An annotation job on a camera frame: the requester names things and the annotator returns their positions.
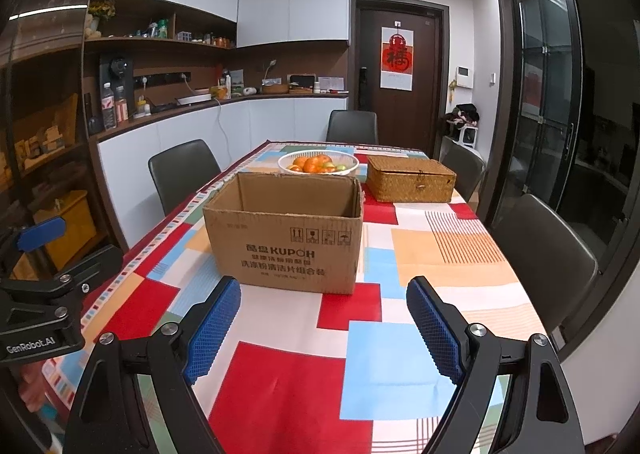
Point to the person's left hand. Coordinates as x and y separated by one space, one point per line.
31 389

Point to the black wall appliance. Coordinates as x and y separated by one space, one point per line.
117 65

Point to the white storage stool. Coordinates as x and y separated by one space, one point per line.
469 136

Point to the glass sliding door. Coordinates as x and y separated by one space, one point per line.
545 109

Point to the sunflower bouquet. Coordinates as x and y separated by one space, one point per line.
102 9

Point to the brown cardboard box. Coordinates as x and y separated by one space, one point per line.
280 254

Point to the white intercom panel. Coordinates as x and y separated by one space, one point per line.
463 76

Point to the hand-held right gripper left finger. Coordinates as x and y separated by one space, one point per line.
212 334

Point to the red and white wall calendar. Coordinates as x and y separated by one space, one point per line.
397 56

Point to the bottle with orange contents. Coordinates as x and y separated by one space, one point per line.
122 106

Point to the colourful patchwork tablecloth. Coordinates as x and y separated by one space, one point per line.
300 374

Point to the dark cloth pile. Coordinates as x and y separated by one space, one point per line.
462 115

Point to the white base cabinets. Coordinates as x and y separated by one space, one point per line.
260 129

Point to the woven wicker box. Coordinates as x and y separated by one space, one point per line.
410 184

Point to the pile of oranges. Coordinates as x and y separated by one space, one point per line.
315 164

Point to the dark grey dining chair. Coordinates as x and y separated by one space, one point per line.
352 126
545 254
465 169
182 174

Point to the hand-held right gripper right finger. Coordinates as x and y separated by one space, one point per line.
435 334

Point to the black tablet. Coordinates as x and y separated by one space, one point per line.
302 80

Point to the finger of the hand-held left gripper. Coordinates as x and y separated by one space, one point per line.
42 233
95 264

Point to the white paper sign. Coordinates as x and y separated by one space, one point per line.
331 84

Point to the clear water bottle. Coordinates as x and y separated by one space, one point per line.
109 109

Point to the black door lock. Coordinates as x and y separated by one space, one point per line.
364 86

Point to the white plastic fruit basket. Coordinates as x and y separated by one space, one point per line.
352 166

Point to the dark brown door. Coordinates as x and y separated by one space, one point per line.
370 44

